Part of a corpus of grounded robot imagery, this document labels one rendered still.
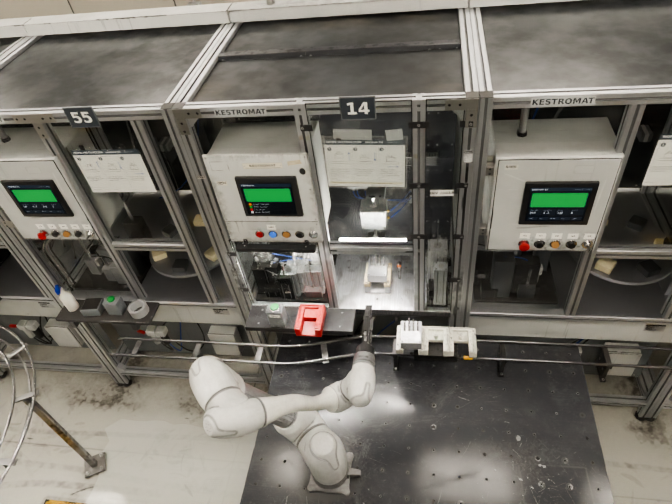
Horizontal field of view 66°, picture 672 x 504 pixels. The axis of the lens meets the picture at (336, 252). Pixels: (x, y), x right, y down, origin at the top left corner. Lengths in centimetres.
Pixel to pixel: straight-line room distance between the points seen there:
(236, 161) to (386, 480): 145
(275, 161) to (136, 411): 220
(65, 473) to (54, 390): 65
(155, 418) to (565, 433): 239
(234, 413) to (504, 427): 128
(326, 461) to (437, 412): 62
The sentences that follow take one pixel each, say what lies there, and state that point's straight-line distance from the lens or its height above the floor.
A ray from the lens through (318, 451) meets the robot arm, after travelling 217.
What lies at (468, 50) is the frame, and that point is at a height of 202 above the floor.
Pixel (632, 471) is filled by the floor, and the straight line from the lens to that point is 336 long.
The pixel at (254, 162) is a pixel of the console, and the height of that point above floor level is 180.
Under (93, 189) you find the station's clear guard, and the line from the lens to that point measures 249.
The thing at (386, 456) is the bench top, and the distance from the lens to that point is 243.
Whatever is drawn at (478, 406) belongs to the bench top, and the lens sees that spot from 256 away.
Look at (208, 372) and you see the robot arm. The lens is 182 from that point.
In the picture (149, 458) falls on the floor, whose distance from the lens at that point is 351.
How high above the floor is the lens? 290
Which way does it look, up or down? 44 degrees down
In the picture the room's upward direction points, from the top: 9 degrees counter-clockwise
